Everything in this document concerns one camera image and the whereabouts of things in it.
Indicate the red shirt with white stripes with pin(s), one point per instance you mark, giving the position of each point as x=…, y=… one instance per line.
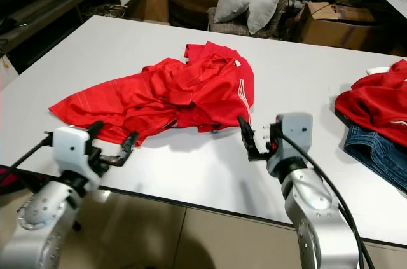
x=165, y=91

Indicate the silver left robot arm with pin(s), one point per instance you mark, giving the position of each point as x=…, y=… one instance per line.
x=38, y=215

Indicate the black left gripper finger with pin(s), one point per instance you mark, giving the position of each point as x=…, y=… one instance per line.
x=95, y=129
x=129, y=151

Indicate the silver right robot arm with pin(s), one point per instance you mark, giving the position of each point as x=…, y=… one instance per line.
x=318, y=218

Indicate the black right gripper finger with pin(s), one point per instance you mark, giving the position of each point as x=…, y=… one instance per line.
x=250, y=138
x=275, y=130

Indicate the red jersey blue white print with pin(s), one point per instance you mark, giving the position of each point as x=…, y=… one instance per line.
x=375, y=100

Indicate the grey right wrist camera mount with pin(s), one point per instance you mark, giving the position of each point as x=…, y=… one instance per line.
x=296, y=138

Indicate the brown cardboard box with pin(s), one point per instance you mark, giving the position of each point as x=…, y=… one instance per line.
x=334, y=27

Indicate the dark TV stand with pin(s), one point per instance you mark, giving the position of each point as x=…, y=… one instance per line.
x=51, y=21

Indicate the blue denim jeans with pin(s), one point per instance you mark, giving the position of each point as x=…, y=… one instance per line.
x=381, y=154

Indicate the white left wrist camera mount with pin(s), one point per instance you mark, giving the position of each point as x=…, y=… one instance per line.
x=73, y=148

